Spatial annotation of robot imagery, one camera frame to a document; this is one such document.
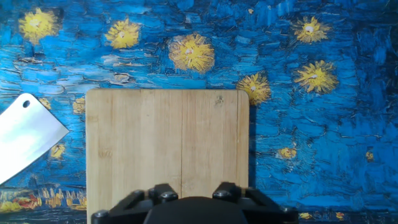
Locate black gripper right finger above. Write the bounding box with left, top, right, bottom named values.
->
left=212, top=182, right=300, bottom=224

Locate starry night painting tablecloth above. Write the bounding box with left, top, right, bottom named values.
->
left=0, top=0, right=398, bottom=224

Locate bamboo cutting board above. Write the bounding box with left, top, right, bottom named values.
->
left=85, top=88, right=251, bottom=224

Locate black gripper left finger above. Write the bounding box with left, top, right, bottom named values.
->
left=91, top=183, right=180, bottom=224

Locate steel cleaver knife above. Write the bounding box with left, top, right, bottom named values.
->
left=0, top=92, right=70, bottom=186

